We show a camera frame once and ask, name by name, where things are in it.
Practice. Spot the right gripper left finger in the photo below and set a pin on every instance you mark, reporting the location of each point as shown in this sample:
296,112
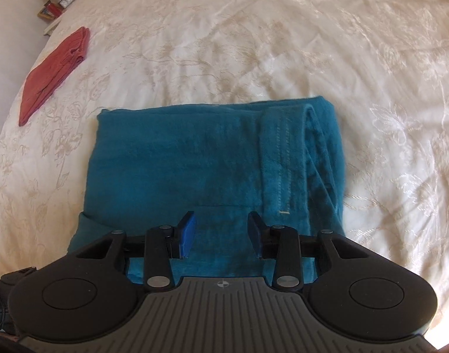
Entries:
163,244

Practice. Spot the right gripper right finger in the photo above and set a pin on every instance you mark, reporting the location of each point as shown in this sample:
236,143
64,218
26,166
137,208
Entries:
280,244

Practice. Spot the teal blue pants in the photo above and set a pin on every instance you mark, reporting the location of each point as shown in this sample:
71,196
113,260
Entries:
282,159

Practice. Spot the folded red garment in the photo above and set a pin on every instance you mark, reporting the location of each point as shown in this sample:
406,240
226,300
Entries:
52,72

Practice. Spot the cream embroidered bedspread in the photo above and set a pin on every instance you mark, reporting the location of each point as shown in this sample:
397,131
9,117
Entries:
383,64

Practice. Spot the white left nightstand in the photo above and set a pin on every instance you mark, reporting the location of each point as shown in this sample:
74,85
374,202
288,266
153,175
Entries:
51,27

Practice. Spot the red box on nightstand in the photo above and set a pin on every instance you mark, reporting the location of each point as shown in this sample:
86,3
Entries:
50,11

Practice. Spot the small alarm clock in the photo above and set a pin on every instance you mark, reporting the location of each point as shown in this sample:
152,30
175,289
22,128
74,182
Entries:
65,3

